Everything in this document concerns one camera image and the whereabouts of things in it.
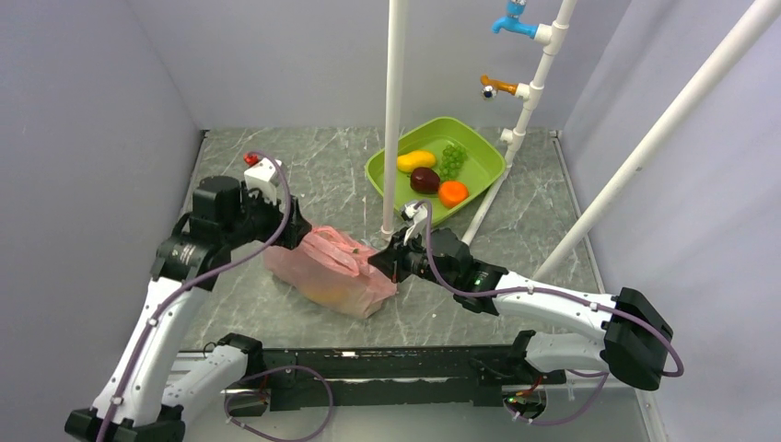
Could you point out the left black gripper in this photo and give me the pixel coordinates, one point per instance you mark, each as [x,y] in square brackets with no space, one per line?
[296,227]

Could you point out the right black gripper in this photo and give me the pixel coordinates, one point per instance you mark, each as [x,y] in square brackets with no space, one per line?
[392,259]

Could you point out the pink plastic bag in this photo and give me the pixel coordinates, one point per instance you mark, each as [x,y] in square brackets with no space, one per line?
[331,269]

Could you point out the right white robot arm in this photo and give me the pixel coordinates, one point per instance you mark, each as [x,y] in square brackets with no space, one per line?
[622,335]

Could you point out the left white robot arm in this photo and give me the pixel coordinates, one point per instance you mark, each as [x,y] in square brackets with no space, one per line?
[138,402]

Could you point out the dark red fake apple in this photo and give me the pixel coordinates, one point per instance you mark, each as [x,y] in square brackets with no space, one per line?
[424,181]

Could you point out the orange fake persimmon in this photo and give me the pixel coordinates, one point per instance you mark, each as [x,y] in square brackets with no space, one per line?
[451,193]

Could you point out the yellow fake mango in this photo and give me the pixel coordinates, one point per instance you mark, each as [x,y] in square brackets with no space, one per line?
[407,163]

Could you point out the green fake grapes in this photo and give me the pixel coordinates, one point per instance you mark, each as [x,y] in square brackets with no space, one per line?
[451,162]

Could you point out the orange plastic faucet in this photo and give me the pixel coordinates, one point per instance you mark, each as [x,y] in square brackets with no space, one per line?
[492,87]

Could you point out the blue plastic faucet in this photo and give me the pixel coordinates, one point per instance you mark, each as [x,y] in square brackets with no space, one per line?
[511,20]

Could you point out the white diagonal pole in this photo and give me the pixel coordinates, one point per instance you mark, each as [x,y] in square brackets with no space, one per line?
[752,25]

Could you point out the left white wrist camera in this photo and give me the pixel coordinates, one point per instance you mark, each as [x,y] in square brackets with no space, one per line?
[262,175]

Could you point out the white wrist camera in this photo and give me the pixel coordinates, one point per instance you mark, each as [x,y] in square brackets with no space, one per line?
[415,213]
[262,175]

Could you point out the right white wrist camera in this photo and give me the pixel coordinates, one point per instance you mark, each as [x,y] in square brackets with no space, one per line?
[415,213]

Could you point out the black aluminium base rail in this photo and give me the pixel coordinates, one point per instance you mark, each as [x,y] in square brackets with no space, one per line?
[481,375]

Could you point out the white PVC pipe frame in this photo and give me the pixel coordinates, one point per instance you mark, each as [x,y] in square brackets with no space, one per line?
[550,36]

